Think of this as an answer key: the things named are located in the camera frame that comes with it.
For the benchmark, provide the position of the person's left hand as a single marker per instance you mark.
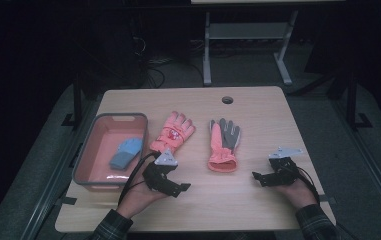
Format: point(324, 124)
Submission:
point(138, 200)

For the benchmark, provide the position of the grey metal stand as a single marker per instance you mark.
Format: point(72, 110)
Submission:
point(244, 30)

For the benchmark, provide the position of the black tape strip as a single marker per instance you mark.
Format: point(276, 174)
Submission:
point(67, 200)
point(328, 200)

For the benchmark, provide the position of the aluminium floor rail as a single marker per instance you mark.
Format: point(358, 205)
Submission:
point(374, 176)
point(49, 186)

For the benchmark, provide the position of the pink glove with grey palm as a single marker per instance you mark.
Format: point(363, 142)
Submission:
point(223, 146)

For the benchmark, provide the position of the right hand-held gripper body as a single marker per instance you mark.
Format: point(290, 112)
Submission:
point(283, 170)

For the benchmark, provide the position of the pink basket with grey rim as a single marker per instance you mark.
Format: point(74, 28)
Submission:
point(101, 150)

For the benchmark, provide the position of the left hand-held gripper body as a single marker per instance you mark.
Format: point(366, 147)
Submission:
point(164, 173)

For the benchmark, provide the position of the pink glove with red print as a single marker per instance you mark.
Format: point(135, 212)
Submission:
point(174, 131)

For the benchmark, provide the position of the black frame post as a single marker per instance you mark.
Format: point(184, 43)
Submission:
point(77, 100)
point(351, 100)

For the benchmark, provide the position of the person's right hand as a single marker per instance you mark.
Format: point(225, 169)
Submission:
point(298, 195)

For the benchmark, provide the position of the plain blue grey knit glove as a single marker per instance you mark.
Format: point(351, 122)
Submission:
point(133, 146)

